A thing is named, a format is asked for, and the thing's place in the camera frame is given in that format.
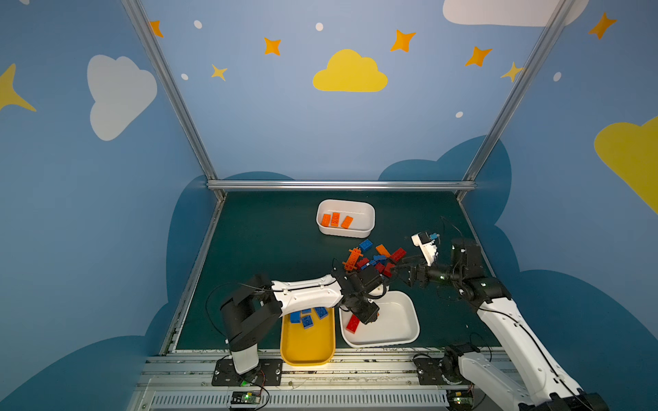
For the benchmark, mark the left circuit board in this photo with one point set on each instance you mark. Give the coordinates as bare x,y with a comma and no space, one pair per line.
244,400

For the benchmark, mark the circuit board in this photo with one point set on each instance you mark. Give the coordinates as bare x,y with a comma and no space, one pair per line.
244,400
460,400

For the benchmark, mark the small orange lego brick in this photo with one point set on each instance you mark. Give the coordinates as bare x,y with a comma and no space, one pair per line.
326,220

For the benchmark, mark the orange lego chassis piece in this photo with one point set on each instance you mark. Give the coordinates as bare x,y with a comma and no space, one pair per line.
351,263

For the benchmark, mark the white plastic bin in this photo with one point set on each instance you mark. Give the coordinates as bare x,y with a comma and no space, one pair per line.
397,324
362,213

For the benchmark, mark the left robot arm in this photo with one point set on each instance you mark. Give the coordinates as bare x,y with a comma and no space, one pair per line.
253,308

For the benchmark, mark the yellow plastic bin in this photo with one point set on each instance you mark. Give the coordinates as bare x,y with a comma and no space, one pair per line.
313,347

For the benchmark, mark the large red lego plate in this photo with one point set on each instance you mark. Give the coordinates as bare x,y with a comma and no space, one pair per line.
398,255

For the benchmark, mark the orange 2x4 plate right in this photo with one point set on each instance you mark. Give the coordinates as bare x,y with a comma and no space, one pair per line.
381,249

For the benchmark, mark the red sloped brick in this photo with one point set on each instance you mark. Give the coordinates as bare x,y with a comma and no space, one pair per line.
389,270

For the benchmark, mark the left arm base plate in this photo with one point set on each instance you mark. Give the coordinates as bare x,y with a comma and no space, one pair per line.
267,373

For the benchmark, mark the blue 2x4 brick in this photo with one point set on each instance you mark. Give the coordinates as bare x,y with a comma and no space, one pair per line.
321,313

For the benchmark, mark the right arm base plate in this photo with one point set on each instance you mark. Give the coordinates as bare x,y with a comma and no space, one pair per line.
438,371

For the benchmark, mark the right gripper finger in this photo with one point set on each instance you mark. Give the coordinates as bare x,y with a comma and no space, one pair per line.
408,262
399,279

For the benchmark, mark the small blue 2x2 brick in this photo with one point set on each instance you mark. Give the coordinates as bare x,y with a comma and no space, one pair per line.
307,322

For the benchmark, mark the blue 2x3 brick far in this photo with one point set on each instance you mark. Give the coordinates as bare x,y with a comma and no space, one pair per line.
365,245

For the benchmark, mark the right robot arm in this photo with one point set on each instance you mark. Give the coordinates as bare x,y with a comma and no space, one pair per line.
545,384

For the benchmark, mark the red 2x4 lego brick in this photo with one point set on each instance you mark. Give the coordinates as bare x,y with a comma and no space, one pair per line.
353,324

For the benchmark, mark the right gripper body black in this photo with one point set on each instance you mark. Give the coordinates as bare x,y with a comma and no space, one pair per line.
419,275

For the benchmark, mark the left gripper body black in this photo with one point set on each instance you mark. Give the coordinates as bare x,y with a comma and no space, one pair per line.
352,272

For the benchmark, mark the far white plastic bin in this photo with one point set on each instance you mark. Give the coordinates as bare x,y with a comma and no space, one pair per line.
362,213

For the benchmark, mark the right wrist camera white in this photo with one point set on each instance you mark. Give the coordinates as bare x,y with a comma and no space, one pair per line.
428,244

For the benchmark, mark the near white plastic bin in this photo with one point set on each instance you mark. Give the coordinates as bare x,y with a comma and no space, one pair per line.
397,324

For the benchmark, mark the right circuit board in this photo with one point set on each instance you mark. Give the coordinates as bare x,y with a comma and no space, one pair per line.
460,400

